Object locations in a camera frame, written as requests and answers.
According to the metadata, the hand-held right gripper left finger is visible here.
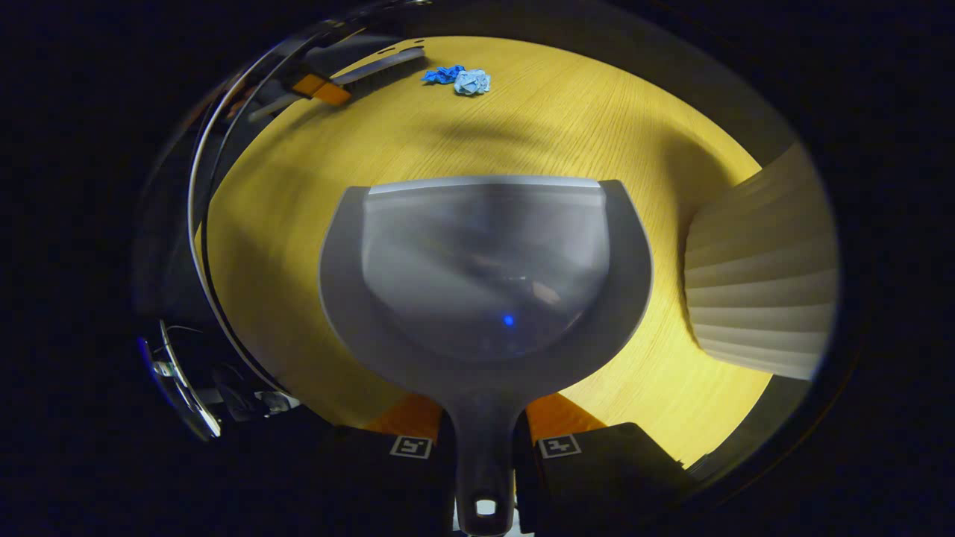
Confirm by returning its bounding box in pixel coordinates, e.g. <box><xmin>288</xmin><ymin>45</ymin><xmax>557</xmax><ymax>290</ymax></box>
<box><xmin>287</xmin><ymin>393</ymin><xmax>457</xmax><ymax>537</ymax></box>

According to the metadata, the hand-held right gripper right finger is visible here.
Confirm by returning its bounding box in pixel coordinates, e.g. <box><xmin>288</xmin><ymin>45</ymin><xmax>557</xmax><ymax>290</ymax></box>
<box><xmin>513</xmin><ymin>393</ymin><xmax>696</xmax><ymax>537</ymax></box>

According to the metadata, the wooden desktop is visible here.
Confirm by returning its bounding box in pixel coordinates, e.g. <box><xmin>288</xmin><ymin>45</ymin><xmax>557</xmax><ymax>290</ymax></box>
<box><xmin>195</xmin><ymin>36</ymin><xmax>777</xmax><ymax>467</ymax></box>

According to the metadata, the light blue paper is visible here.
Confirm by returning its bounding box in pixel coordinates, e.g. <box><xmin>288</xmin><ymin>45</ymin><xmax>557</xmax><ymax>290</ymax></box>
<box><xmin>454</xmin><ymin>69</ymin><xmax>492</xmax><ymax>96</ymax></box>

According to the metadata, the white ribbed garbage bin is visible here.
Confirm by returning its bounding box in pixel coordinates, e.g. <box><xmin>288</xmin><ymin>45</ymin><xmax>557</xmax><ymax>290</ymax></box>
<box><xmin>683</xmin><ymin>142</ymin><xmax>840</xmax><ymax>381</ymax></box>

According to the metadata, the grey plastic dustpan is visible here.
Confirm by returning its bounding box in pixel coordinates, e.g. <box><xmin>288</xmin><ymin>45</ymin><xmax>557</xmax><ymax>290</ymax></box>
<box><xmin>319</xmin><ymin>175</ymin><xmax>655</xmax><ymax>537</ymax></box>

